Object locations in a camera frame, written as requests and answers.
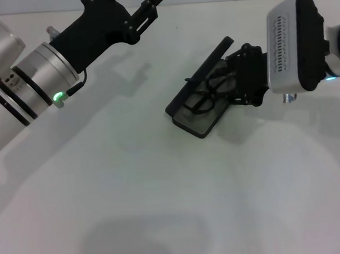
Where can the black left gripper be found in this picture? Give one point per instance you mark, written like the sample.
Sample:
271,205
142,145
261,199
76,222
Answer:
92,36

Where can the black frame glasses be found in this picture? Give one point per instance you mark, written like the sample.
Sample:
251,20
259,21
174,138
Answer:
213,83

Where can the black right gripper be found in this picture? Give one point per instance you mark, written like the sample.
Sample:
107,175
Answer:
249,73

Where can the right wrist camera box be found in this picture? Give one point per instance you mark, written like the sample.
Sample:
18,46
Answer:
296,43

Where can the black glasses case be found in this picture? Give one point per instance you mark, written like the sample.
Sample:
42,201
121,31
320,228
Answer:
193,122

